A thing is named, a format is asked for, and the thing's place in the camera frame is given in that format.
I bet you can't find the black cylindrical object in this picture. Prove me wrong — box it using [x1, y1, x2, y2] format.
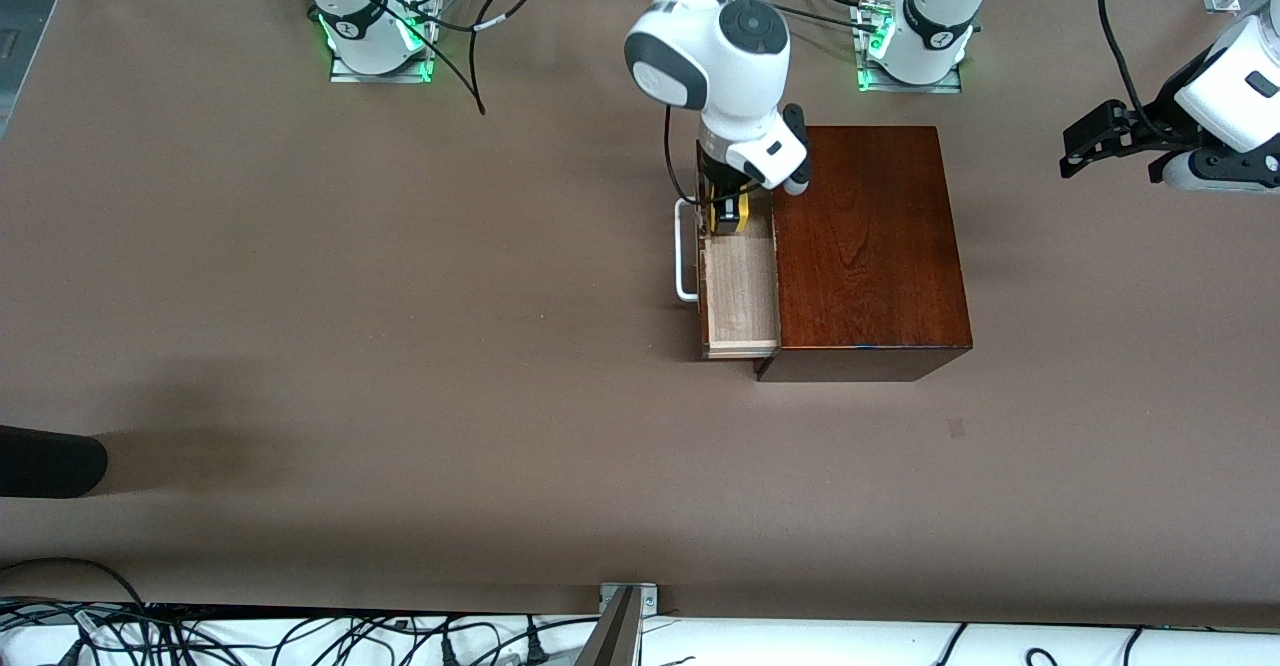
[0, 426, 109, 499]

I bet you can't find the small metal edge bracket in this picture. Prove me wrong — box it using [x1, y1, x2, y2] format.
[598, 583, 659, 615]

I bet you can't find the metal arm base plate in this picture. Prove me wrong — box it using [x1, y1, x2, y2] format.
[853, 0, 967, 95]
[328, 0, 435, 85]

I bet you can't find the brown table cover sheet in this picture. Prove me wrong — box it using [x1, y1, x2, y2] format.
[0, 0, 1280, 629]

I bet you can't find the dark wooden drawer cabinet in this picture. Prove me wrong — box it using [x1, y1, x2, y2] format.
[755, 126, 974, 383]

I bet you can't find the black cable across table edge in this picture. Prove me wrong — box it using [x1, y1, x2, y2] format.
[770, 0, 891, 33]

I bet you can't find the wooden drawer with white handle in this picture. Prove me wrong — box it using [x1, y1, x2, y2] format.
[675, 141, 781, 359]

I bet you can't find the grey metal bar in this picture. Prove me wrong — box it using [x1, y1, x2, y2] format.
[575, 586, 641, 666]

